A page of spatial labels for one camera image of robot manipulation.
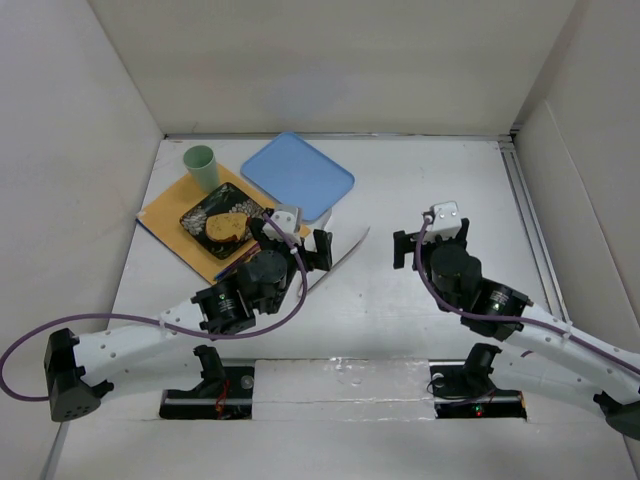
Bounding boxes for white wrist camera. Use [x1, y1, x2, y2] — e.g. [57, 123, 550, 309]
[262, 204, 302, 244]
[423, 201, 462, 244]

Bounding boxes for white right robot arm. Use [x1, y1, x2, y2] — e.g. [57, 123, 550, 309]
[393, 212, 639, 439]

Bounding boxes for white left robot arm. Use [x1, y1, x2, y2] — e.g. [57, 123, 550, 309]
[44, 211, 333, 423]

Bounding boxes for gold spoon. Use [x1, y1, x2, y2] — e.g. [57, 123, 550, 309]
[214, 244, 260, 282]

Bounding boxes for black floral square plate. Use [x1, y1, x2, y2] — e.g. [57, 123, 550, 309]
[180, 182, 265, 260]

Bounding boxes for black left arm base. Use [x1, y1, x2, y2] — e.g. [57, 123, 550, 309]
[159, 345, 255, 421]

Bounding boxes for blue plastic tray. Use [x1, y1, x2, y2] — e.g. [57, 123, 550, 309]
[240, 132, 355, 223]

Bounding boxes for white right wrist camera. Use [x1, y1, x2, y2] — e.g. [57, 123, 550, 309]
[423, 201, 462, 244]

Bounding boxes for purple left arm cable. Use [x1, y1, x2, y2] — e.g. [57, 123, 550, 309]
[0, 212, 309, 402]

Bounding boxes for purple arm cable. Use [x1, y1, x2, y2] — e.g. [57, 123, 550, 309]
[415, 213, 640, 379]
[0, 212, 309, 402]

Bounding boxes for orange placemat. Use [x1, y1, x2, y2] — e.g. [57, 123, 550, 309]
[138, 166, 275, 284]

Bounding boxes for toasted bread slice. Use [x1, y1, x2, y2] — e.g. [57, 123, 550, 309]
[205, 212, 249, 243]

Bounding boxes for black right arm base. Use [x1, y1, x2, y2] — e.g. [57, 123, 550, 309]
[426, 343, 527, 420]

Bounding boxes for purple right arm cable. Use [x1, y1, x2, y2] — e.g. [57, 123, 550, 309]
[415, 213, 640, 379]

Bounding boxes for metal tongs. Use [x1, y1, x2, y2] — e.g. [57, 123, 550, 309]
[307, 208, 370, 294]

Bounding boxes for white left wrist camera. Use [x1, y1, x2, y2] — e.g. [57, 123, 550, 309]
[262, 204, 302, 244]

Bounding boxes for green plastic cup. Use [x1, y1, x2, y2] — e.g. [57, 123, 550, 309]
[183, 145, 220, 193]

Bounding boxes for aluminium frame rail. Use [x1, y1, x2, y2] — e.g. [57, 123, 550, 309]
[498, 135, 569, 321]

